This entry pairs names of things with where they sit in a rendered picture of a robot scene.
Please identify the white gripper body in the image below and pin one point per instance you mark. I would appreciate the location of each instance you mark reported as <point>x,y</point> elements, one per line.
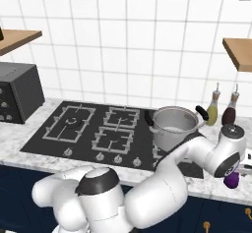
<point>248,169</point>

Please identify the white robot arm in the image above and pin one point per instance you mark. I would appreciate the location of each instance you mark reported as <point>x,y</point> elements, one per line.
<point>154,194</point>

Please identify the purple eggplant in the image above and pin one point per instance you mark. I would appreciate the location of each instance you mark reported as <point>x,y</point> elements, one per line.
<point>232,180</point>

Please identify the navy cupboard front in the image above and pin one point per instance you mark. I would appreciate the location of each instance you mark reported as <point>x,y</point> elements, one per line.
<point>19,191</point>
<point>223,217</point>

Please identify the dark vinegar bottle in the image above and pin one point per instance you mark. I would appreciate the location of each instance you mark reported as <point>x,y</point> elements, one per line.
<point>229,113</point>

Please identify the yellow oil bottle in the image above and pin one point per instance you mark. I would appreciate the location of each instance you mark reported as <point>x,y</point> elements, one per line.
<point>212,110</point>

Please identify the silver hob knob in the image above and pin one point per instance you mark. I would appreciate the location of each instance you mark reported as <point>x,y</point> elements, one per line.
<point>137,161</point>
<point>68,151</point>
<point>117,159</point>
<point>99,157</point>

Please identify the black gas hob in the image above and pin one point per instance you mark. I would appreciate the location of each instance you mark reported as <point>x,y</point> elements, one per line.
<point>98,128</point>

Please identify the black toaster oven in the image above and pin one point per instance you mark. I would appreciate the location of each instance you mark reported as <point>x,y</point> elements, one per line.
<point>19,92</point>

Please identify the dark object on shelf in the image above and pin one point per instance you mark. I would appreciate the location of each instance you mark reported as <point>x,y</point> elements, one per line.
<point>1,33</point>

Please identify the wooden wall shelf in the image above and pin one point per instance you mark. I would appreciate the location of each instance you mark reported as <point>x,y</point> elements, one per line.
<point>16,40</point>
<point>239,51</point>

